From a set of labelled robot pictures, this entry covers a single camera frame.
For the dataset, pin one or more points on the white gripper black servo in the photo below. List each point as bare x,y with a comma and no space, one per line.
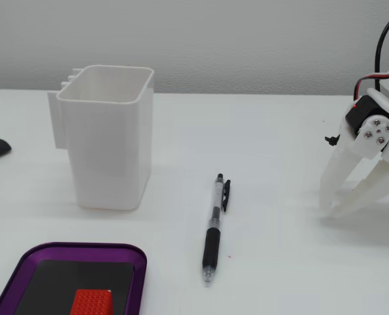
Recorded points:
374,131

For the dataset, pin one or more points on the red textured cube block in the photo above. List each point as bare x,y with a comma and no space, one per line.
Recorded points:
90,302

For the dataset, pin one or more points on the purple metal tin box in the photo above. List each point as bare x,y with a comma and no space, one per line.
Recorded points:
25,260

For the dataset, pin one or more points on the black clear ballpoint pen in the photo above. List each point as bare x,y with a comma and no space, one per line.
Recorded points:
212,243

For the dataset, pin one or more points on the white plastic rectangular container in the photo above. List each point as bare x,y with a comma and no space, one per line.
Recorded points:
105,147

